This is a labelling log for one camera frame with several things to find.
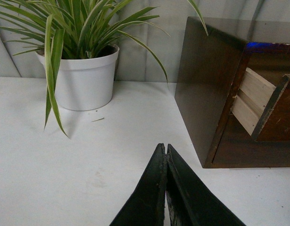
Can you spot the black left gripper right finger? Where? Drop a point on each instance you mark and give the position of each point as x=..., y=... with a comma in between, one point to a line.
x=190, y=202

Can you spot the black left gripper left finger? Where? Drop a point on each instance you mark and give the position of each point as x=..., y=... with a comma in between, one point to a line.
x=146, y=205

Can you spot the dark wooden drawer cabinet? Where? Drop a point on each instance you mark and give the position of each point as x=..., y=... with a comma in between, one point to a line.
x=215, y=56

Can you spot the white plant pot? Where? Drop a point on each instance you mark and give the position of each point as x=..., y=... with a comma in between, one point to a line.
x=87, y=84

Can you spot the green striped spider plant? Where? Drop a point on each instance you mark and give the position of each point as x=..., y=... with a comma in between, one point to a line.
x=61, y=30

